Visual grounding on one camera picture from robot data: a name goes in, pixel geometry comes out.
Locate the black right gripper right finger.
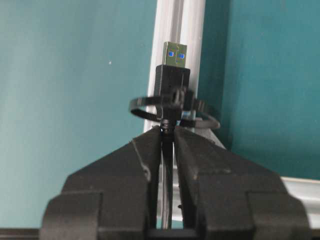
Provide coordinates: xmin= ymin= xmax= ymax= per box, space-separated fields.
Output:
xmin=174 ymin=127 xmax=313 ymax=240

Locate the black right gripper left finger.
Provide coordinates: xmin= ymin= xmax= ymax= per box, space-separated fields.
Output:
xmin=41 ymin=126 xmax=160 ymax=240

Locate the black USB cable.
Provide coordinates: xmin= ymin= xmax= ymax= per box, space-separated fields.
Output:
xmin=153 ymin=41 xmax=192 ymax=230

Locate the black zip tie loop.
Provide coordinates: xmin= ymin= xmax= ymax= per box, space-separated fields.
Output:
xmin=129 ymin=87 xmax=221 ymax=130

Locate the short aluminium cross rail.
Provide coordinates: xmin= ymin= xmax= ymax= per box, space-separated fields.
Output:
xmin=247 ymin=177 xmax=320 ymax=229

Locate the long aluminium frame rail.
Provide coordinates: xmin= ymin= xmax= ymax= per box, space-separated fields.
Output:
xmin=142 ymin=0 xmax=227 ymax=151

